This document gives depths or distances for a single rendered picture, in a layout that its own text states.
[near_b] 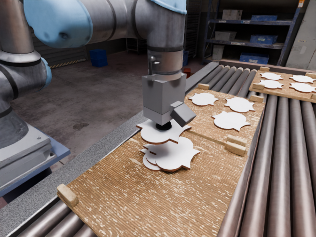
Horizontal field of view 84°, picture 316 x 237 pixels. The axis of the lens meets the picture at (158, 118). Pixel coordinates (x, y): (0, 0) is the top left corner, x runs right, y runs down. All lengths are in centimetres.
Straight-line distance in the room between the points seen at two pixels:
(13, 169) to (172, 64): 55
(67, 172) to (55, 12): 43
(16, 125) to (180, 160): 53
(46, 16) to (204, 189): 45
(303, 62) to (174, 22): 475
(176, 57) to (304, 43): 467
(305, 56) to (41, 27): 492
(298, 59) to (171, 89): 471
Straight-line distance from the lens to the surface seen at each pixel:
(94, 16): 31
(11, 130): 70
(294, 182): 64
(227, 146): 59
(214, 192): 48
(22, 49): 70
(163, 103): 38
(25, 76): 71
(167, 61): 36
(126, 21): 38
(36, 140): 68
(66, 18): 28
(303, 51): 500
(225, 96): 97
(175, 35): 36
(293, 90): 122
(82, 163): 60
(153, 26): 36
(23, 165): 69
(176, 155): 51
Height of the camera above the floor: 131
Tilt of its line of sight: 32 degrees down
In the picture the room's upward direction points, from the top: straight up
